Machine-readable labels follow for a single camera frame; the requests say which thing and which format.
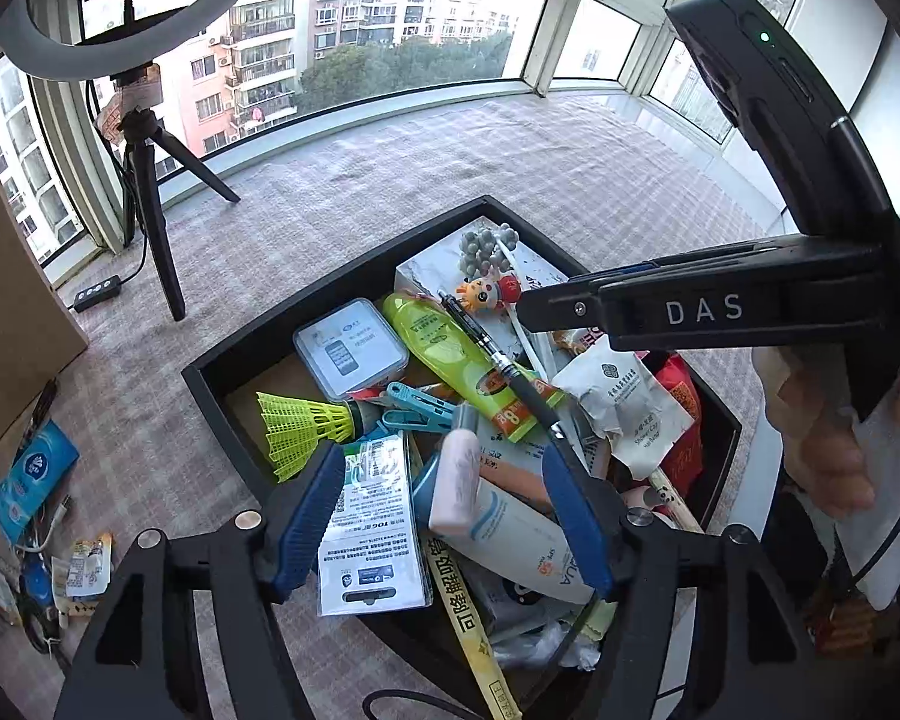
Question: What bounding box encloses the yellow-green shuttlecock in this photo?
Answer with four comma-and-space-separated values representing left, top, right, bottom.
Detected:
256, 391, 380, 482

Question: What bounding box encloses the blue wet wipe packet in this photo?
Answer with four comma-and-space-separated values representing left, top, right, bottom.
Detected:
0, 420, 81, 545

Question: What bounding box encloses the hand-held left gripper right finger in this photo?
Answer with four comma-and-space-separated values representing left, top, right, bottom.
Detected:
540, 442, 833, 720

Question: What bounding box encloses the blue round tape measure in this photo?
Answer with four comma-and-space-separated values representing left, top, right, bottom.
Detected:
19, 566, 53, 608

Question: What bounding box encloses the black gel pen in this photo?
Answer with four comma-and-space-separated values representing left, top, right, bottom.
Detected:
439, 291, 563, 436

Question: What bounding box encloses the white cream tube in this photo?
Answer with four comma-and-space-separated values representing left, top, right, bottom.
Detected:
0, 553, 22, 627

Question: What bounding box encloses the black marker pen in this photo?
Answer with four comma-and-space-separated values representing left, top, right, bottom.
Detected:
28, 379, 61, 436

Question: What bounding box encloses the black tripod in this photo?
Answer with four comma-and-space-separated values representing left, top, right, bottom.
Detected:
97, 64, 241, 322

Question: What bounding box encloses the orange eraser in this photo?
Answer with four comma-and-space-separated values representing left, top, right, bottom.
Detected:
480, 465, 556, 511

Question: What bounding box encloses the green bottle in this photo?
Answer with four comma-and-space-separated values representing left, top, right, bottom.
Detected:
381, 292, 567, 445

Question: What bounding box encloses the ring light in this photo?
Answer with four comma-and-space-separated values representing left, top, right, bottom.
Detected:
0, 0, 286, 85

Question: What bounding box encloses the white snack packet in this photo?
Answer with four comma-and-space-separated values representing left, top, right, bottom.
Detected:
49, 532, 113, 620

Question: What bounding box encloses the grey ball cluster toy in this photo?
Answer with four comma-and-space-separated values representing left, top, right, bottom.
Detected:
459, 225, 522, 278

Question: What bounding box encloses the marble print box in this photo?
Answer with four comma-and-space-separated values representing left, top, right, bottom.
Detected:
394, 216, 571, 361

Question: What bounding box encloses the person's right hand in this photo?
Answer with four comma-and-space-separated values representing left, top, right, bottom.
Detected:
750, 343, 882, 518

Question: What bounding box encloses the blue clothes peg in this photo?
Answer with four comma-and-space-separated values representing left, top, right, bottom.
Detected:
375, 382, 458, 436

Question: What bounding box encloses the yellow printed strip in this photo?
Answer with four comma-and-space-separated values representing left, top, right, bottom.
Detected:
427, 532, 522, 720

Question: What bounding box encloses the printed card package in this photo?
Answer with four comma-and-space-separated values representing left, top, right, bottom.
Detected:
316, 431, 432, 616

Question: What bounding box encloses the clear plastic bag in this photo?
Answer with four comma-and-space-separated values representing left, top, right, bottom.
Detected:
495, 615, 601, 672

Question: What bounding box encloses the white usb cable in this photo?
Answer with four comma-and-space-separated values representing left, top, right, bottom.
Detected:
11, 495, 72, 552

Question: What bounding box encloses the clear plastic box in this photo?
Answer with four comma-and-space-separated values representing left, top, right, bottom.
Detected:
292, 298, 411, 404

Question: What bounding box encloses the black inline remote control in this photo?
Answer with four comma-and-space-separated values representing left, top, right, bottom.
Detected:
67, 274, 126, 313

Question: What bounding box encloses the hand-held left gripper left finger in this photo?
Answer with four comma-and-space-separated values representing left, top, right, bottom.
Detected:
52, 442, 346, 720

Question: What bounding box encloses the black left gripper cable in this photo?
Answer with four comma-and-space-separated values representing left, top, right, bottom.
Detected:
360, 688, 496, 720

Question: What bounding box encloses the red packet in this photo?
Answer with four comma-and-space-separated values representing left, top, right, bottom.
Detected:
645, 352, 706, 496

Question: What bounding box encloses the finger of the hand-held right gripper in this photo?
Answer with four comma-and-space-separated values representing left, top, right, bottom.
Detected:
516, 279, 608, 335
568, 236, 882, 289

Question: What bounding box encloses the black rectangular tray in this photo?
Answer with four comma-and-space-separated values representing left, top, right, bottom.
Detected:
181, 195, 743, 720

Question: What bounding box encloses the white sunscreen bottle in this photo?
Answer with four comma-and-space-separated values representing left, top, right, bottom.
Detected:
412, 457, 597, 605

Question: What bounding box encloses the pink plastic case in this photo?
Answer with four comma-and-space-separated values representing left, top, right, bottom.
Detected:
427, 426, 485, 537

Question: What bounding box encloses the cartoon doll pen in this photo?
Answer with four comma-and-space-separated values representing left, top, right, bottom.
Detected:
454, 229, 552, 383

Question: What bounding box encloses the light wooden board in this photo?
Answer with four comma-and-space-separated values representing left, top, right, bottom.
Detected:
0, 45, 91, 481

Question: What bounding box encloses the white paper sachet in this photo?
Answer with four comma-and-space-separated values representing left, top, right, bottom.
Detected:
551, 349, 695, 470

